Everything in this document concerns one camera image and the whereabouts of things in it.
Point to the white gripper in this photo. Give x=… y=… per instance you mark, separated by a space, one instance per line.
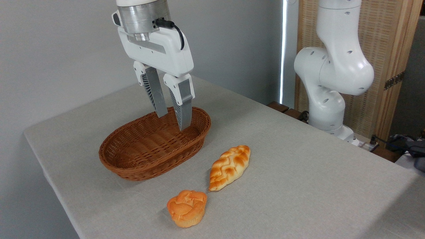
x=162 y=53

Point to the braided long bread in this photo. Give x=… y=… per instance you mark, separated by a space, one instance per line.
x=229 y=167

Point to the brown oval wicker basket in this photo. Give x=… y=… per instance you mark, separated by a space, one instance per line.
x=139 y=159

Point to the round muffin-shaped bread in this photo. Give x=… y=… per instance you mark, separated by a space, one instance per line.
x=186 y=209

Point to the dark wooden block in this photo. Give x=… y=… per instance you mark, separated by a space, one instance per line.
x=294 y=114
x=278 y=107

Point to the grey tablecloth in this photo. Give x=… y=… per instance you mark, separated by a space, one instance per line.
x=282 y=172

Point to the white power strip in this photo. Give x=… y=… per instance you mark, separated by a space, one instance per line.
x=363 y=144

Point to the dark metal screen hinge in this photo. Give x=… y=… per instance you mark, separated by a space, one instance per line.
x=394 y=80

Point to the dark bundled fabric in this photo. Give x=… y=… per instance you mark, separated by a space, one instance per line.
x=405 y=144

